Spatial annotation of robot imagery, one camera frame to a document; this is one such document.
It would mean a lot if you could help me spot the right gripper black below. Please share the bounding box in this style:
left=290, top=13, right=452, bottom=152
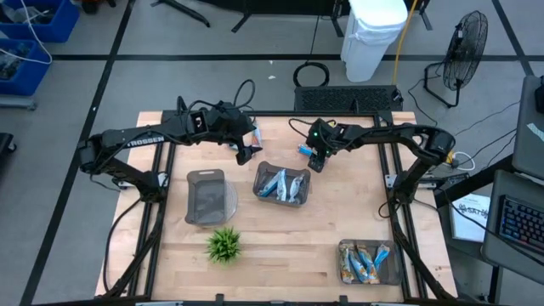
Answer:
left=306, top=117, right=341, bottom=173

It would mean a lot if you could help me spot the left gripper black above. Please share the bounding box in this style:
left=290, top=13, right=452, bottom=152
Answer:
left=208, top=101, right=264, bottom=167

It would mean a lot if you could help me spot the grey translucent plastic bin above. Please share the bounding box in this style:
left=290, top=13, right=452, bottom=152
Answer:
left=252, top=160, right=312, bottom=208
left=337, top=239, right=403, bottom=286
left=184, top=168, right=226, bottom=226

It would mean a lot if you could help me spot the blue orange wrapper granola bar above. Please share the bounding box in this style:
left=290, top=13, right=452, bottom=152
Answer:
left=373, top=243, right=391, bottom=273
left=348, top=246, right=367, bottom=285

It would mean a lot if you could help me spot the round woven placemat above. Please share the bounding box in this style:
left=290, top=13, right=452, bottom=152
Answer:
left=186, top=178, right=239, bottom=225

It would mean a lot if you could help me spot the black perforated metal case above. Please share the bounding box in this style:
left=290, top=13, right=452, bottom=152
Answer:
left=293, top=84, right=404, bottom=113

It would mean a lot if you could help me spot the green plant in white pot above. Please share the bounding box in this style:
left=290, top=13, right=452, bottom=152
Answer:
left=205, top=226, right=243, bottom=264

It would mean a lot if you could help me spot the white plastic trash can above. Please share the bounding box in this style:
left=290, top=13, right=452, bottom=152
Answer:
left=339, top=0, right=409, bottom=83

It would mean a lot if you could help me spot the black backdrop stand leg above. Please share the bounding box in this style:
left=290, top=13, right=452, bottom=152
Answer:
left=330, top=8, right=345, bottom=38
left=418, top=0, right=434, bottom=31
left=231, top=10, right=252, bottom=34
left=150, top=0, right=212, bottom=29

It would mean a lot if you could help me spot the white printed paper sheet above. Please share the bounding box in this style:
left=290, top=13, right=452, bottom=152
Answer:
left=450, top=193, right=492, bottom=243

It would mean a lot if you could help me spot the black floor fan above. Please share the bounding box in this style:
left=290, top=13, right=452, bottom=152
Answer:
left=423, top=10, right=490, bottom=109

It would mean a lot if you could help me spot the grey keyboard tray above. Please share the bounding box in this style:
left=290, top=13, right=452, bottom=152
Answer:
left=481, top=169, right=544, bottom=284

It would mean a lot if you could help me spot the grey desk panel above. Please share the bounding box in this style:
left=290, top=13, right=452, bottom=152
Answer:
left=512, top=75, right=544, bottom=182

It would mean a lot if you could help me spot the black backlit keyboard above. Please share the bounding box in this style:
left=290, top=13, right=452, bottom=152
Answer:
left=499, top=195, right=544, bottom=256

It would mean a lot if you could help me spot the blue plastic storage bin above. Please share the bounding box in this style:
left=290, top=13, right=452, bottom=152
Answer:
left=0, top=0, right=81, bottom=43
left=0, top=38, right=53, bottom=97

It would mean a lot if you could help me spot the grey dolly platform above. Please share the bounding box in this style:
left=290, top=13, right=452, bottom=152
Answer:
left=0, top=93, right=38, bottom=111

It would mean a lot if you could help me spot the black cart corner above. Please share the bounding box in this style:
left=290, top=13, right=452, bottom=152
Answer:
left=0, top=132, right=17, bottom=171

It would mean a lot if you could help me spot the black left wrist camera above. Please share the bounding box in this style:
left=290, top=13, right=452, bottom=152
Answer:
left=189, top=110, right=211, bottom=133

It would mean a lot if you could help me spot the black coiled cable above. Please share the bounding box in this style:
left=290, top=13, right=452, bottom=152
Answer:
left=292, top=61, right=331, bottom=88

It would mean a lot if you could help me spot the yellow hanging cable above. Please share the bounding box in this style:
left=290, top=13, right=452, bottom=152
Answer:
left=391, top=0, right=420, bottom=85

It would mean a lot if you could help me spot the white looped cable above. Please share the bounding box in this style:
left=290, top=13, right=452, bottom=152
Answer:
left=452, top=151, right=476, bottom=172

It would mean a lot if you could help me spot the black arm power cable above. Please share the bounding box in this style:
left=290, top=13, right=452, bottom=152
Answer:
left=102, top=198, right=144, bottom=294

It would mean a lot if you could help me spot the white thin cable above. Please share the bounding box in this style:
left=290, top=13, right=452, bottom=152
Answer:
left=0, top=0, right=54, bottom=65

